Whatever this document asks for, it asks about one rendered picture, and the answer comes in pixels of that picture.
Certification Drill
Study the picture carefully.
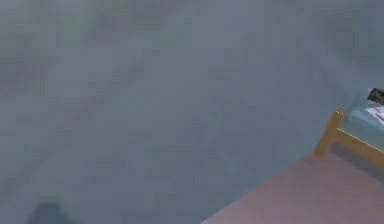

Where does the white striped paper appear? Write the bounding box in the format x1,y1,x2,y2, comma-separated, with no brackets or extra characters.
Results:
364,104,384,126

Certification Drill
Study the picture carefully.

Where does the wooden bed with teal mattress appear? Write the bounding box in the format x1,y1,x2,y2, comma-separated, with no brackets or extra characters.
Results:
313,101,384,170

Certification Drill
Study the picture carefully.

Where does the black flat object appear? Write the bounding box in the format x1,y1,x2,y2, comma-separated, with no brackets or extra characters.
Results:
366,87,384,105

